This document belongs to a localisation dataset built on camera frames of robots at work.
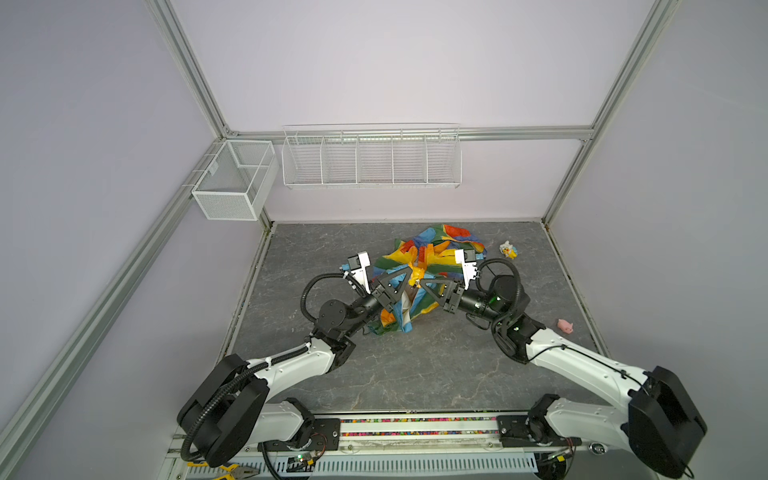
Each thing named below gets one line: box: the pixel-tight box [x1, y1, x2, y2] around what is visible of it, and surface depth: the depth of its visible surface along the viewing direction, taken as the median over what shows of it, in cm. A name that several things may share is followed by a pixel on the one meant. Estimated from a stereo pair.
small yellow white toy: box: [500, 240, 518, 259], surface depth 110 cm
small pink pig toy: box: [557, 319, 574, 334], surface depth 92 cm
